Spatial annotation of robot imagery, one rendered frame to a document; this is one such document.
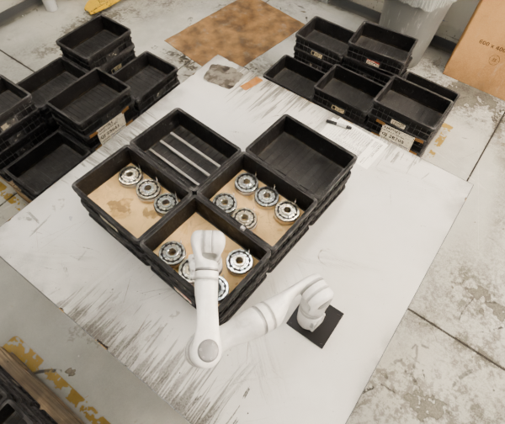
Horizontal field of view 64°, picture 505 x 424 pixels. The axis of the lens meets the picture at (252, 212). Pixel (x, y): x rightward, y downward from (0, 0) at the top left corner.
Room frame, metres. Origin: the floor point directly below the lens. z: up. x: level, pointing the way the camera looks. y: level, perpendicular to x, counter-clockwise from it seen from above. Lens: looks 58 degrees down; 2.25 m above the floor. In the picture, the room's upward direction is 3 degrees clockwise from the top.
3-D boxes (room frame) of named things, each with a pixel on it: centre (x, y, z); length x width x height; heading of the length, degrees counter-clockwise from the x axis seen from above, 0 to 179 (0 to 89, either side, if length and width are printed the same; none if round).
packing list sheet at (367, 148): (1.45, -0.49, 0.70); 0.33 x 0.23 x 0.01; 57
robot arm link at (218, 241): (0.57, 0.12, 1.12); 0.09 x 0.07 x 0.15; 93
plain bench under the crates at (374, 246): (0.98, 0.04, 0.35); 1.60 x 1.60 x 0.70; 57
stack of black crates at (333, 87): (2.13, -0.59, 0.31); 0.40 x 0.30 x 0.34; 57
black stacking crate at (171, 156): (1.15, 0.31, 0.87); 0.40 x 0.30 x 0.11; 53
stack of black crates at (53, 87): (2.01, 1.34, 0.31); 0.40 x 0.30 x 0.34; 147
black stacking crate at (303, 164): (1.15, -0.19, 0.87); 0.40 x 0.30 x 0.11; 53
